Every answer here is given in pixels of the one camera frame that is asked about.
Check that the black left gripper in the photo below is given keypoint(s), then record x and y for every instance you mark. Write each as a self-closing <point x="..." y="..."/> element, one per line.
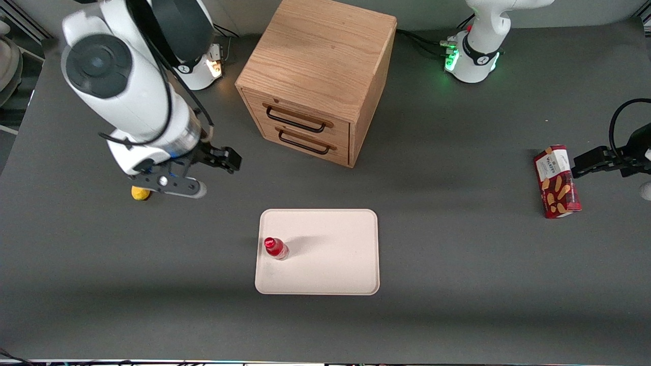
<point x="638" y="146"/>

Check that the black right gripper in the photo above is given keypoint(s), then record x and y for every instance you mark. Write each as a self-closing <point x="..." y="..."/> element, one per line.
<point x="207" y="154"/>

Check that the red coke bottle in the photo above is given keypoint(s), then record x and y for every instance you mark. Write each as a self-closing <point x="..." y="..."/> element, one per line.
<point x="275" y="248"/>

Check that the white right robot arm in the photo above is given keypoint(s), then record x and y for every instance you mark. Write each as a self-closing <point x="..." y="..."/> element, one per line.
<point x="127" y="101"/>

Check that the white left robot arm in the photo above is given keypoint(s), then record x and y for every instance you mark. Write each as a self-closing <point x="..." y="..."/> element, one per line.
<point x="483" y="56"/>

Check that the beige plastic tray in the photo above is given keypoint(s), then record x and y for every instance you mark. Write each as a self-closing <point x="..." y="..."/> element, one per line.
<point x="330" y="259"/>

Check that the red cookie box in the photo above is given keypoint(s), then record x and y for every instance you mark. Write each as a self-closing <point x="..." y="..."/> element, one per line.
<point x="557" y="183"/>

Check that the yellow toy lemon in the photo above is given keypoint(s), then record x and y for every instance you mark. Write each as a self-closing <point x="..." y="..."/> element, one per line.
<point x="140" y="194"/>

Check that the wooden drawer cabinet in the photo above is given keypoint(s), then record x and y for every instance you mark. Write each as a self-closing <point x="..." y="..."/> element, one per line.
<point x="315" y="56"/>

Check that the beige round object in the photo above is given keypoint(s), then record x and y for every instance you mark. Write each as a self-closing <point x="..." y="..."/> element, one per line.
<point x="9" y="71"/>

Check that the aluminium frame rail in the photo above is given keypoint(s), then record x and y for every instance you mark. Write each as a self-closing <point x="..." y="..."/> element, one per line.
<point x="25" y="23"/>

